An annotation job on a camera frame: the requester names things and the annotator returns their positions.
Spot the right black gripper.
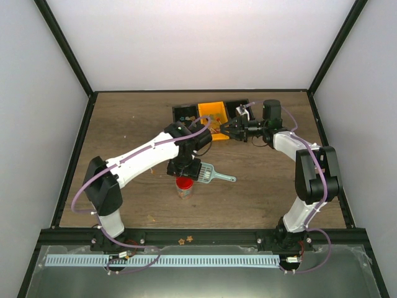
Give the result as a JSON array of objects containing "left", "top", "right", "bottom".
[{"left": 220, "top": 114, "right": 268, "bottom": 143}]

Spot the red jar lid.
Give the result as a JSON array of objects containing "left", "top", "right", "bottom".
[{"left": 176, "top": 177, "right": 194, "bottom": 189}]

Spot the light blue slotted scoop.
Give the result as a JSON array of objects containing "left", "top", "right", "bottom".
[{"left": 197, "top": 162, "right": 237, "bottom": 184}]

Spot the clear plastic jar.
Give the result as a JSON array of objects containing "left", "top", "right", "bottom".
[{"left": 176, "top": 183, "right": 193, "bottom": 200}]

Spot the black candy bin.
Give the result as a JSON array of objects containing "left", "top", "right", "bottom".
[
  {"left": 172, "top": 104, "right": 199, "bottom": 127},
  {"left": 225, "top": 98, "right": 251, "bottom": 122}
]

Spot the orange candy bin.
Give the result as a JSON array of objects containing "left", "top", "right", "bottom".
[{"left": 198, "top": 101, "right": 230, "bottom": 141}]

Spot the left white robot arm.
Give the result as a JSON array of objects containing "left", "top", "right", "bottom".
[{"left": 83, "top": 122, "right": 212, "bottom": 251}]

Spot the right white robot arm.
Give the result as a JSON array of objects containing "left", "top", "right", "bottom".
[{"left": 220, "top": 99, "right": 342, "bottom": 250}]

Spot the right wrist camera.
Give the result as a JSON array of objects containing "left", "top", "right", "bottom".
[{"left": 236, "top": 104, "right": 251, "bottom": 124}]

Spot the black aluminium frame rail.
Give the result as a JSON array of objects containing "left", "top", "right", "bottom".
[{"left": 37, "top": 228, "right": 368, "bottom": 248}]

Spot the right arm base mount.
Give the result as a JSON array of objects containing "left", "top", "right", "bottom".
[{"left": 255, "top": 217, "right": 307, "bottom": 252}]

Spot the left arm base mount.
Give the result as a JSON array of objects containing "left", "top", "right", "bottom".
[{"left": 89, "top": 229, "right": 146, "bottom": 253}]

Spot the light blue slotted cable duct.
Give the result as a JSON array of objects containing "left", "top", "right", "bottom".
[{"left": 44, "top": 255, "right": 280, "bottom": 268}]

